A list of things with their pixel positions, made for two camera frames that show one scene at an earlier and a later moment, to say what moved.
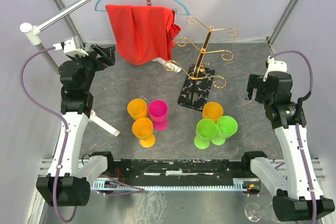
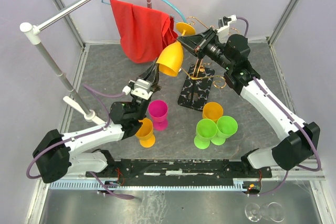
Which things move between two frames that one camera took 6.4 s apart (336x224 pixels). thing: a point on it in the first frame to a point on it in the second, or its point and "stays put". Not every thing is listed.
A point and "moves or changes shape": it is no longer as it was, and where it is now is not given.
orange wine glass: [212, 110] stays put
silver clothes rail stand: [30, 32] stays put
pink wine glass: [158, 110] stays put
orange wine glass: [137, 108] moves or changes shape
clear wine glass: [254, 213] stays put
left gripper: [103, 61] to [149, 75]
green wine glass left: [206, 129] stays put
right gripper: [255, 82] to [197, 43]
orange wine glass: [142, 129] stays put
